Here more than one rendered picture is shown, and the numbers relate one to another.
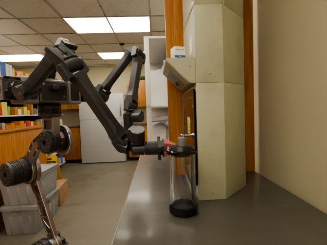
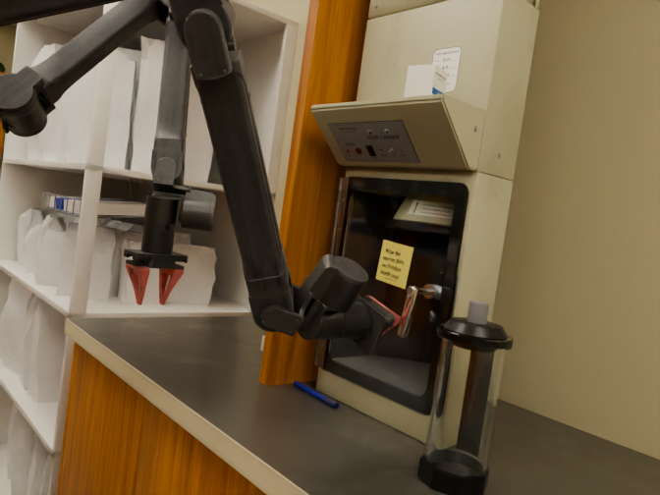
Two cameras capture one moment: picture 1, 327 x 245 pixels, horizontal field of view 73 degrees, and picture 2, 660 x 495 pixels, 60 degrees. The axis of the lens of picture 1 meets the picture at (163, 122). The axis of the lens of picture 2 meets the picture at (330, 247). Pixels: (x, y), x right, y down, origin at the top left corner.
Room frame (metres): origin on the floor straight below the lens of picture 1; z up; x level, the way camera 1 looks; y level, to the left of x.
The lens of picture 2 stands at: (0.28, 0.64, 1.30)
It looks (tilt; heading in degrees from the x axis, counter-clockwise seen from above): 3 degrees down; 321
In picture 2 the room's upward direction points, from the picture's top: 8 degrees clockwise
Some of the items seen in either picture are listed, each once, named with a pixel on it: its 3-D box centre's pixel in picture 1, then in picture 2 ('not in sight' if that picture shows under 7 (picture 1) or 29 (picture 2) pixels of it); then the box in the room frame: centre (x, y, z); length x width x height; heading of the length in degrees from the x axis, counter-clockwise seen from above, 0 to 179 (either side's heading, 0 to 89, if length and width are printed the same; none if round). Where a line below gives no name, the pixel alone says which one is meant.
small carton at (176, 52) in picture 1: (177, 55); (425, 86); (0.96, -0.07, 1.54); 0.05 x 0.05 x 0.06; 16
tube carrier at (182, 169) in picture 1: (182, 179); (464, 403); (0.78, -0.06, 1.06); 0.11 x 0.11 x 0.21
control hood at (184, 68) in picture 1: (176, 77); (387, 136); (1.03, -0.07, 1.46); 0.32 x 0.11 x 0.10; 2
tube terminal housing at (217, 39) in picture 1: (216, 104); (439, 221); (1.04, -0.25, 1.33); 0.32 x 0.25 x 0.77; 2
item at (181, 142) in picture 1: (181, 146); (476, 324); (0.78, -0.06, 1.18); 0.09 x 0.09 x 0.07
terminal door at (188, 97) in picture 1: (189, 134); (385, 286); (1.03, -0.12, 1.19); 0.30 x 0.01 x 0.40; 2
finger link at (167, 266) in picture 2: not in sight; (157, 280); (1.31, 0.20, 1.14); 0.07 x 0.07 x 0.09; 3
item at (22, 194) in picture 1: (32, 182); not in sight; (2.62, 1.61, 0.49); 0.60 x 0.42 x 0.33; 2
